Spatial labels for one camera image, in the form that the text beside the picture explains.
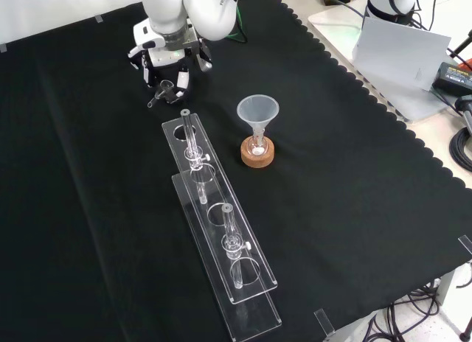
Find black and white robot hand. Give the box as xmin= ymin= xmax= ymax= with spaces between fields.
xmin=127 ymin=41 xmax=214 ymax=105

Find translucent plastic funnel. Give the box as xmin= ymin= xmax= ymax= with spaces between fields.
xmin=236 ymin=94 xmax=280 ymax=144

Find clear acrylic funnel stand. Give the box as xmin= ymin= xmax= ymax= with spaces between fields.
xmin=161 ymin=108 xmax=284 ymax=342

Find black table cloth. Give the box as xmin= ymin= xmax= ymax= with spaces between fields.
xmin=0 ymin=0 xmax=472 ymax=342

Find small round-bottom glass flask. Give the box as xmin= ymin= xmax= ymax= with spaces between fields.
xmin=247 ymin=130 xmax=267 ymax=157

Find grey standing card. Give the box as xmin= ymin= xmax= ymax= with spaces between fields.
xmin=352 ymin=16 xmax=452 ymax=92

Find pale base board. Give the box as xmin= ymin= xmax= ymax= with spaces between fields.
xmin=308 ymin=4 xmax=458 ymax=122

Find black power adapter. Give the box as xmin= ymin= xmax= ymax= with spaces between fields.
xmin=431 ymin=61 xmax=472 ymax=97

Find black and red tripod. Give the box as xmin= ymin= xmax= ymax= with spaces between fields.
xmin=447 ymin=28 xmax=472 ymax=69

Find green cable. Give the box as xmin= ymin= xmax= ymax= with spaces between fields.
xmin=224 ymin=0 xmax=249 ymax=45

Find cork ring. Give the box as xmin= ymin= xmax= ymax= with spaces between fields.
xmin=240 ymin=137 xmax=277 ymax=169

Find black stop button cable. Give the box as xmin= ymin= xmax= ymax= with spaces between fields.
xmin=297 ymin=0 xmax=367 ymax=18

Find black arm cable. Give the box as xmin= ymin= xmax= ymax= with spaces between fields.
xmin=403 ymin=0 xmax=433 ymax=32

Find coiled black cable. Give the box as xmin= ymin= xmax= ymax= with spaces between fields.
xmin=448 ymin=127 xmax=472 ymax=170

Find black floor cable bundle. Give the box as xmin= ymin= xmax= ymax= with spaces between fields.
xmin=367 ymin=279 xmax=443 ymax=342

